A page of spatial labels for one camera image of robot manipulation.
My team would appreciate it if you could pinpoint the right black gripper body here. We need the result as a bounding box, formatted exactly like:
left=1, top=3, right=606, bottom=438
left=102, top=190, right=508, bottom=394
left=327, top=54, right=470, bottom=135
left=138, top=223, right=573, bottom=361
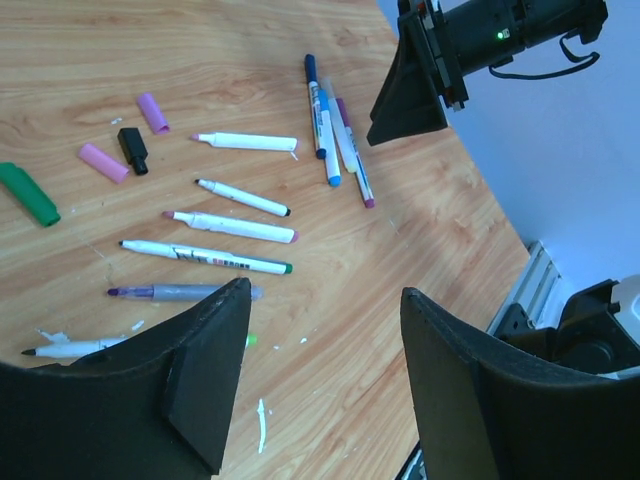
left=397, top=1, right=526, bottom=110

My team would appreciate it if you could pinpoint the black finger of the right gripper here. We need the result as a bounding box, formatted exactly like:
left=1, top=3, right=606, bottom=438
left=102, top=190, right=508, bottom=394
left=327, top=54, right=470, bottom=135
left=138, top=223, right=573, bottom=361
left=367, top=29, right=447, bottom=146

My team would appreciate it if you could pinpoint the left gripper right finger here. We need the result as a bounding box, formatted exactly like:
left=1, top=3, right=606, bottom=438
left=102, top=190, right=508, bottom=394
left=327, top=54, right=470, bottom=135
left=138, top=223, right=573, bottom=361
left=400, top=288, right=639, bottom=479

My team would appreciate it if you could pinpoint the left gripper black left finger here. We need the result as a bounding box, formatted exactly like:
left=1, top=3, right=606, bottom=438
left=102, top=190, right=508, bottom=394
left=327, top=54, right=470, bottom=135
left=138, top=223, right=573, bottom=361
left=1, top=278, right=251, bottom=479

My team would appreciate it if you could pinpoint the lime green capped pen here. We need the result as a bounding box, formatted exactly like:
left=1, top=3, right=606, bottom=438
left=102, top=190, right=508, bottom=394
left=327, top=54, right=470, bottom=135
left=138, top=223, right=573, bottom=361
left=20, top=333, right=259, bottom=359

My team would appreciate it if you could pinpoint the purple capped pen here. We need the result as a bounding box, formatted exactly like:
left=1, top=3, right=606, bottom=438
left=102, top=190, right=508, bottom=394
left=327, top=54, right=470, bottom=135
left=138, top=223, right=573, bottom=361
left=337, top=97, right=375, bottom=209

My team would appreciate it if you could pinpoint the sky blue capped marker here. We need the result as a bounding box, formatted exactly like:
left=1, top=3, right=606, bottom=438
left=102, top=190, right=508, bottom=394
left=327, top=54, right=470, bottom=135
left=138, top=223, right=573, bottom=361
left=319, top=89, right=341, bottom=188

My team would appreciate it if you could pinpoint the grey marker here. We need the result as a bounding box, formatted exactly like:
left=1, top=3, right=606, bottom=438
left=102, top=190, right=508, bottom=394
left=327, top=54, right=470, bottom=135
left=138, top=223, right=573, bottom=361
left=106, top=283, right=265, bottom=305

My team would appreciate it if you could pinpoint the dark green capped pen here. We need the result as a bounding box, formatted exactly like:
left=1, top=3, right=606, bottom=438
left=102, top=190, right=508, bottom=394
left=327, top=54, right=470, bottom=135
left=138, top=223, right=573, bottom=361
left=118, top=240, right=293, bottom=275

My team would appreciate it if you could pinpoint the black capped clear pen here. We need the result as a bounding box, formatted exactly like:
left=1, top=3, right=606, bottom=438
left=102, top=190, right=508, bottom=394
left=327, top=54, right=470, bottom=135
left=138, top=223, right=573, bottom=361
left=194, top=179, right=291, bottom=217

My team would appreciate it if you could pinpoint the pink capped white pen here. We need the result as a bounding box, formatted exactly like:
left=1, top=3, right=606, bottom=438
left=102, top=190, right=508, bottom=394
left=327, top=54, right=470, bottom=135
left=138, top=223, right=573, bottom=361
left=162, top=211, right=299, bottom=244

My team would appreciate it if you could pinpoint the lilac capped white marker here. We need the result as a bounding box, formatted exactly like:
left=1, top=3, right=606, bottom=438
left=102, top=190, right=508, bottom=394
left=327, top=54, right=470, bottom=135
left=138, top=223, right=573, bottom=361
left=190, top=132, right=298, bottom=156

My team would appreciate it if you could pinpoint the pink pen cap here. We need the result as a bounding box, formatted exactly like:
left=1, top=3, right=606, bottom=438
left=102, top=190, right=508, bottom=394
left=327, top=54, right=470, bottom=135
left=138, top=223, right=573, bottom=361
left=78, top=143, right=129, bottom=184

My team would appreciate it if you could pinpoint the dark green pen cap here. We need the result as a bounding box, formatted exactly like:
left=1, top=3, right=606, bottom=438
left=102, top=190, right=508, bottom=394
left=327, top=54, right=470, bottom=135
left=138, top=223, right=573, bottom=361
left=1, top=162, right=61, bottom=227

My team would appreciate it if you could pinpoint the lilac marker cap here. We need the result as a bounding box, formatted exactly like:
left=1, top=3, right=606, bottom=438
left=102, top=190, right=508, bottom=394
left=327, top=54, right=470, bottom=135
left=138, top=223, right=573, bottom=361
left=136, top=92, right=170, bottom=135

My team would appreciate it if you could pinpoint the black pen cap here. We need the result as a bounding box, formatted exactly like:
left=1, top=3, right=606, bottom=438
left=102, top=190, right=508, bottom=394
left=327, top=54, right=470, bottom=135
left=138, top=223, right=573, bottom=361
left=117, top=127, right=148, bottom=176

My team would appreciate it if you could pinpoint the yellow white pen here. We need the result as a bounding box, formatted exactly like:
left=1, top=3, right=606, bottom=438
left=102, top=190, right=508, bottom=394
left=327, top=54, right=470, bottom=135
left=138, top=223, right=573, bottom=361
left=321, top=76, right=357, bottom=173

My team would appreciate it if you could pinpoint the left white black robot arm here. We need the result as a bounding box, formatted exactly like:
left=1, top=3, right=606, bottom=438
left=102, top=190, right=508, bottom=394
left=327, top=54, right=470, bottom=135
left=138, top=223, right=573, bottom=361
left=1, top=278, right=639, bottom=479

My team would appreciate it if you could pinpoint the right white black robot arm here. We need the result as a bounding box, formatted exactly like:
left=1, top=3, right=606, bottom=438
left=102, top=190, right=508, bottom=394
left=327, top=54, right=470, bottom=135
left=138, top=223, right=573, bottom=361
left=367, top=0, right=608, bottom=146

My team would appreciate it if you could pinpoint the dark blue tipped pen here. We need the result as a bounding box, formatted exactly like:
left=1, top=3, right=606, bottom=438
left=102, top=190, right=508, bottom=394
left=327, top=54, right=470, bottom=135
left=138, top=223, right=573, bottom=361
left=304, top=54, right=326, bottom=160

